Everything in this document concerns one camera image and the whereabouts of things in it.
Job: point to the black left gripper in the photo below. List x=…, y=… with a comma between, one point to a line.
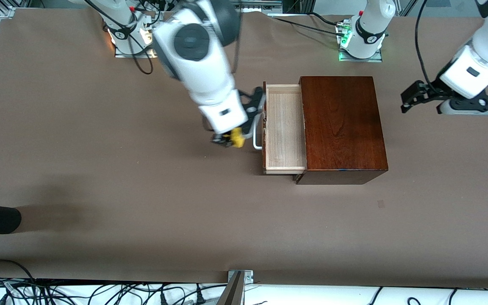
x=429, y=90

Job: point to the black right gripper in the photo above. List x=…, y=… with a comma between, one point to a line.
x=223, y=139

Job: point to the yellow block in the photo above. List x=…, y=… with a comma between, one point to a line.
x=237, y=137

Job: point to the wooden drawer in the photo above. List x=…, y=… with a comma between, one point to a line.
x=284, y=127

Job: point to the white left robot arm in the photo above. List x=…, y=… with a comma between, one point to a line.
x=477, y=72

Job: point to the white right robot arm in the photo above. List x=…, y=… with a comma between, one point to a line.
x=201, y=63

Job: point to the dark brown wooden cabinet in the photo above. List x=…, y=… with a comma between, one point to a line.
x=341, y=123

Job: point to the white table edge board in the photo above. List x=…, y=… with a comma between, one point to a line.
x=311, y=296

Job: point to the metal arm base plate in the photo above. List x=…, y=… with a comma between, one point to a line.
x=360, y=59
x=138, y=54

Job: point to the silver metal bracket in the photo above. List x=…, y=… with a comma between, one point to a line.
x=248, y=277

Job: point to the grey metal post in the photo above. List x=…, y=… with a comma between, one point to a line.
x=232, y=292

